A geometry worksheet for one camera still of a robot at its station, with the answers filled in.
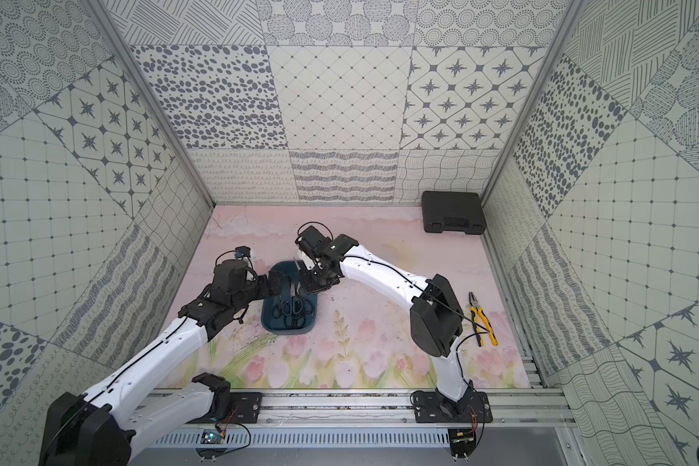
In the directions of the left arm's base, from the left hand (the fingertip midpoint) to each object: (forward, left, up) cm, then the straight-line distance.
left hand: (267, 271), depth 83 cm
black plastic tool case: (+37, -63, -12) cm, 74 cm away
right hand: (-5, -13, -3) cm, 14 cm away
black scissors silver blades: (-6, -5, -13) cm, 15 cm away
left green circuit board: (-38, +10, -18) cm, 43 cm away
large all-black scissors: (-4, -10, -15) cm, 19 cm away
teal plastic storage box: (+2, -5, -3) cm, 6 cm away
